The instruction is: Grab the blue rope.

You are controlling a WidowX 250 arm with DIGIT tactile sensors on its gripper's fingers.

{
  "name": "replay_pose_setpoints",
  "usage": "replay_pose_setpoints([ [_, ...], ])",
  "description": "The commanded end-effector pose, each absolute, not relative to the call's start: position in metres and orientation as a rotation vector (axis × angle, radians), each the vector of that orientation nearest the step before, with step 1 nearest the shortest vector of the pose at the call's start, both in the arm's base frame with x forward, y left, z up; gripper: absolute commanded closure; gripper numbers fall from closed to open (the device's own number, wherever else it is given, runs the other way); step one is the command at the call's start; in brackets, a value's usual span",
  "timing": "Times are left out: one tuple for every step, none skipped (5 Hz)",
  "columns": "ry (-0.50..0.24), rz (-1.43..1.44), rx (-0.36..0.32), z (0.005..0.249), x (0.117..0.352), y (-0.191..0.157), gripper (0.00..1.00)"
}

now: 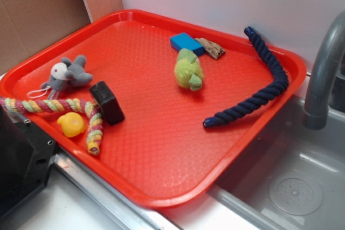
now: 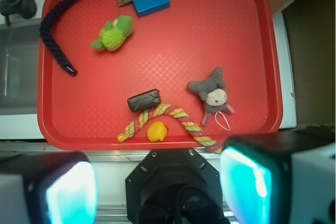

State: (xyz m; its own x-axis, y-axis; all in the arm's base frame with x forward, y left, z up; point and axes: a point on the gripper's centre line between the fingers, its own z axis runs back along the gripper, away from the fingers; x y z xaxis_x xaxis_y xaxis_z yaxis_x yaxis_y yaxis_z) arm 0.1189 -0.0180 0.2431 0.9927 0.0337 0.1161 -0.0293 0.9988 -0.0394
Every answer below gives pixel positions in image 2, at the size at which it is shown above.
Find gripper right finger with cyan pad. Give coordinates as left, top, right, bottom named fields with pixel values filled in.
left=219, top=129, right=335, bottom=223

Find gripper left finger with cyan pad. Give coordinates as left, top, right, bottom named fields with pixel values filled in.
left=1, top=152, right=98, bottom=223

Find yellow rubber duck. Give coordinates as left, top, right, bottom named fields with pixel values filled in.
left=146, top=121, right=167, bottom=142

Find grey plush mouse toy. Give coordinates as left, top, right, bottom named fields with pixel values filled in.
left=187, top=67, right=235, bottom=131

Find dark brown wooden block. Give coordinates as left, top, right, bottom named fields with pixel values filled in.
left=127, top=89, right=161, bottom=112

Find stainless steel sink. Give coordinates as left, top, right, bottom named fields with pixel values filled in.
left=1, top=19, right=40, bottom=115

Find green plush frog toy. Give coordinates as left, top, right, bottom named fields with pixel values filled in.
left=90, top=15, right=134, bottom=51

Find red plastic tray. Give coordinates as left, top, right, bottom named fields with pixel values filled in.
left=38, top=0, right=282, bottom=151

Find black faucet fixture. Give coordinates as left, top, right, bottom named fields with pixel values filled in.
left=1, top=0, right=37, bottom=26

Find blue rectangular block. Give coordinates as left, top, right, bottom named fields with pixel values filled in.
left=133, top=0, right=171, bottom=17

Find multicolour twisted rope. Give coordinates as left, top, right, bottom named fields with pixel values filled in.
left=117, top=103, right=224, bottom=154

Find dark blue twisted rope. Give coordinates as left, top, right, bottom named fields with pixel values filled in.
left=39, top=0, right=103, bottom=77

